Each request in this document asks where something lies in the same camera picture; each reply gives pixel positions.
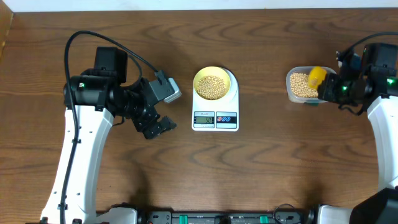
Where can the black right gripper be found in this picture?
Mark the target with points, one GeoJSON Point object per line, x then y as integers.
{"type": "Point", "coordinates": [325, 90]}

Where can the soybeans in bowl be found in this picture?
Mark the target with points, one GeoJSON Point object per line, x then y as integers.
{"type": "Point", "coordinates": [211, 87]}

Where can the clear plastic container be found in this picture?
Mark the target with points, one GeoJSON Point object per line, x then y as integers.
{"type": "Point", "coordinates": [296, 99]}

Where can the soybeans pile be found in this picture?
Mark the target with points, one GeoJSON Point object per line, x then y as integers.
{"type": "Point", "coordinates": [299, 86]}

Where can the yellow measuring scoop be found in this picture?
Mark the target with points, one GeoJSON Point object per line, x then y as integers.
{"type": "Point", "coordinates": [315, 77]}

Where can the pale yellow bowl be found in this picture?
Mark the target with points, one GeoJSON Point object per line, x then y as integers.
{"type": "Point", "coordinates": [216, 71]}

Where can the white digital kitchen scale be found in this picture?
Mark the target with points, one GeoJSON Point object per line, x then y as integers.
{"type": "Point", "coordinates": [217, 115]}

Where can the black mounting rail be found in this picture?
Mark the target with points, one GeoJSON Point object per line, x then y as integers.
{"type": "Point", "coordinates": [284, 213]}

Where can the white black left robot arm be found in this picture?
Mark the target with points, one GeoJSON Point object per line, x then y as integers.
{"type": "Point", "coordinates": [93, 100]}

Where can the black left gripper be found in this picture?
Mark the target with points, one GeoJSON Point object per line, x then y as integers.
{"type": "Point", "coordinates": [143, 122]}

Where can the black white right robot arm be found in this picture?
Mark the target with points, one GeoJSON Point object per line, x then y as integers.
{"type": "Point", "coordinates": [370, 82]}

